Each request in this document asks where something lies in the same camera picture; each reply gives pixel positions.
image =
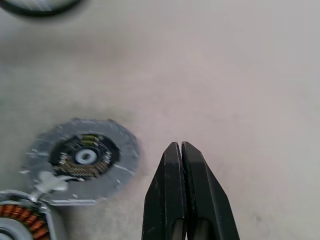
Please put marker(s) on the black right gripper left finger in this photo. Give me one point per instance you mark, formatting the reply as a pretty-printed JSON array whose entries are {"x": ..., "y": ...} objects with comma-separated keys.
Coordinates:
[{"x": 165, "y": 190}]

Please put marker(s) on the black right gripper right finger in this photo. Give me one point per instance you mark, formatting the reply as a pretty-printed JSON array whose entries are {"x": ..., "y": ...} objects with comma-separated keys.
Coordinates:
[{"x": 207, "y": 200}]

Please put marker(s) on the grey round motor lid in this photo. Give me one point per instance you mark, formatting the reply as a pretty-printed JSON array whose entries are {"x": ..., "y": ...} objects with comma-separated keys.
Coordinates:
[{"x": 125, "y": 150}]

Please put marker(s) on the grey motor housing copper windings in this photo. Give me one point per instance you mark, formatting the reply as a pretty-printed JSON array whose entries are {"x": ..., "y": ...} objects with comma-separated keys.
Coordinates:
[{"x": 25, "y": 215}]

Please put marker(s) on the black spoked rotor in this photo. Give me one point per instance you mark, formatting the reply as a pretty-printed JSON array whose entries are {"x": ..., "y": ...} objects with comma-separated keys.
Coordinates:
[{"x": 37, "y": 12}]

